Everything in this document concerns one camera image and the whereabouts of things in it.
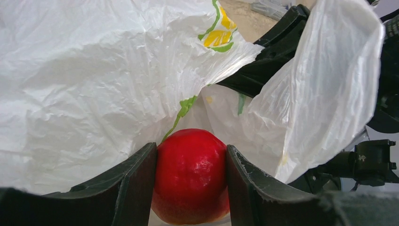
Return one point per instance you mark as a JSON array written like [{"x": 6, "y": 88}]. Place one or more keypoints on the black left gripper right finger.
[{"x": 258, "y": 199}]

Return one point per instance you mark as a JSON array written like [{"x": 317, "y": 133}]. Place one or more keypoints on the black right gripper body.
[{"x": 302, "y": 107}]

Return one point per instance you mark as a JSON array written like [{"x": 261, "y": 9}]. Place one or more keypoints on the red fake apple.
[{"x": 190, "y": 181}]

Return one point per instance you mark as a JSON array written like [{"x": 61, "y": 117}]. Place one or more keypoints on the white plastic shopping bag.
[{"x": 86, "y": 83}]

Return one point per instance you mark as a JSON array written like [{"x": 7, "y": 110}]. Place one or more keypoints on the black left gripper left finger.
[{"x": 120, "y": 196}]

